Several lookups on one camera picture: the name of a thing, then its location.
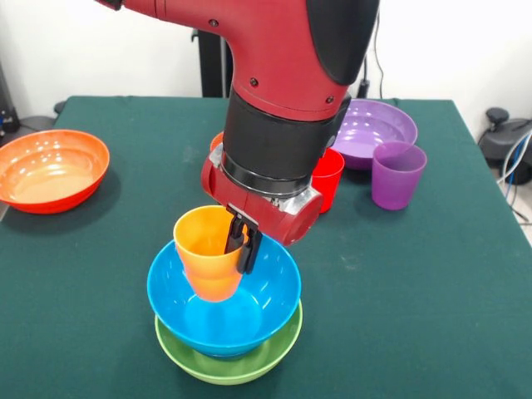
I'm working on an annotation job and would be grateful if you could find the green bowl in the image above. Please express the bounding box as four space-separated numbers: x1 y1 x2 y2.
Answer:
155 297 304 386

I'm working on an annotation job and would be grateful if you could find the black chair base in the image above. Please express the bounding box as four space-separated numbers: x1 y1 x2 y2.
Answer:
477 106 532 186

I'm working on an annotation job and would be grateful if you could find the large light blue bowl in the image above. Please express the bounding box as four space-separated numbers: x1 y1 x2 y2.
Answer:
146 234 302 357

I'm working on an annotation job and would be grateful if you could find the black cable with plug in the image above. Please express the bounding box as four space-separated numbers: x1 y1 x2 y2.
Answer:
357 53 372 99

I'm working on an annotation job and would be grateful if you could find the purple cup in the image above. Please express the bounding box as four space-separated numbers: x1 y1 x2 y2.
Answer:
371 140 429 212

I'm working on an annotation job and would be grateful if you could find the orange cup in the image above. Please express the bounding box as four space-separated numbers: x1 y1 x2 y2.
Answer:
173 204 250 303

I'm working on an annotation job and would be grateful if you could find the red cup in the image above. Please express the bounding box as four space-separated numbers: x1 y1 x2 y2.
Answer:
311 148 346 214

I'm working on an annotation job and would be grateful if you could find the grey office chair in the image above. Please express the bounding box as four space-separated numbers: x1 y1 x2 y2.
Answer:
7 115 57 136

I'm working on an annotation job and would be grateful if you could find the thin black cable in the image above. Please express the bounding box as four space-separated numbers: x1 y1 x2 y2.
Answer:
372 16 400 105

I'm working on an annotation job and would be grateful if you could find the black equipment stand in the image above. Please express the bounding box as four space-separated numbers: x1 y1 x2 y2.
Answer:
0 62 18 134

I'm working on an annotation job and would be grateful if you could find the bundle of floor cables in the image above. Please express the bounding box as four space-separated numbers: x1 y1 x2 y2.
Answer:
496 132 532 228

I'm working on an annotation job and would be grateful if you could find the dark green table cloth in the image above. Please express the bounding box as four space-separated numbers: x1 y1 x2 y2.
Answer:
0 96 532 399

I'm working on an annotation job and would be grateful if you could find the large orange bowl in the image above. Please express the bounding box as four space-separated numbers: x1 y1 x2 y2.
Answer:
0 129 111 215

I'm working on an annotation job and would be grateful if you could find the purple bowl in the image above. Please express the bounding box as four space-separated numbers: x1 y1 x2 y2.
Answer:
332 98 418 170

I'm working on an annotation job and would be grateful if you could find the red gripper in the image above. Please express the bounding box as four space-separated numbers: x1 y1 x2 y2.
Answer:
200 156 324 275

